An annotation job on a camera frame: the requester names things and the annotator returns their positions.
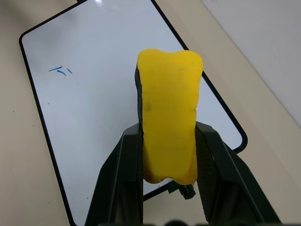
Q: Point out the yellow whiteboard eraser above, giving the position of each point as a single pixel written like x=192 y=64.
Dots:
x=169 y=117

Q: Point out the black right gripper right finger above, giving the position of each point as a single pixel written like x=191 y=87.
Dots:
x=230 y=183

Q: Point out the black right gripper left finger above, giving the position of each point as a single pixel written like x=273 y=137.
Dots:
x=120 y=179

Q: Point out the black-framed whiteboard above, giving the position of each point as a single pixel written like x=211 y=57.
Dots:
x=89 y=94

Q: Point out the black marker pen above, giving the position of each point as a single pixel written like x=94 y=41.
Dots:
x=185 y=189

